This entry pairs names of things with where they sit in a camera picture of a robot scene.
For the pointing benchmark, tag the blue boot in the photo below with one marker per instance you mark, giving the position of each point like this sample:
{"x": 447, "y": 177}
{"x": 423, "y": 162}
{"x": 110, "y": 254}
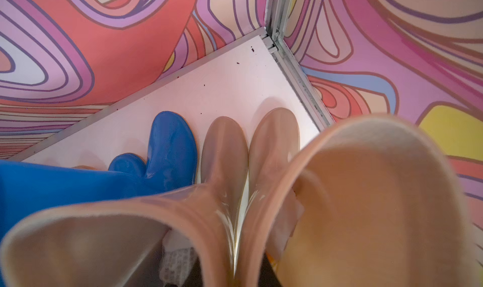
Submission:
{"x": 28, "y": 188}
{"x": 172, "y": 153}

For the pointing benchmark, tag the beige boot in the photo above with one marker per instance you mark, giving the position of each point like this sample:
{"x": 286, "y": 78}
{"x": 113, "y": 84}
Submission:
{"x": 183, "y": 237}
{"x": 370, "y": 201}

